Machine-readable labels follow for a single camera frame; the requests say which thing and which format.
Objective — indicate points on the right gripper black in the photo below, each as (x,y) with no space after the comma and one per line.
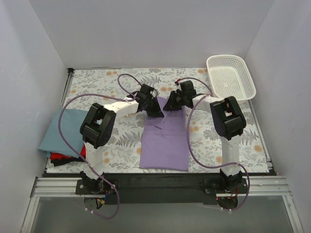
(177,99)

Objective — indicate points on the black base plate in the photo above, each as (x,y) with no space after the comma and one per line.
(148,188)

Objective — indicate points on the purple t shirt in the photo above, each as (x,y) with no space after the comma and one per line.
(164,142)

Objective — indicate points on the folded black t shirt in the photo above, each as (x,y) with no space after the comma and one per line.
(62,160)

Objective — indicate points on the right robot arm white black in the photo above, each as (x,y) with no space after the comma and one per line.
(229,123)

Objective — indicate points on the floral patterned table mat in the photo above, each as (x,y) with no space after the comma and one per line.
(122,152)

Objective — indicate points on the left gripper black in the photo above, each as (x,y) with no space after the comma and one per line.
(150,105)

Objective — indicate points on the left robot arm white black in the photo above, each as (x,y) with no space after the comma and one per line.
(98,124)

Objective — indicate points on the white plastic perforated basket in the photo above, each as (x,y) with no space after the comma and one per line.
(229,76)

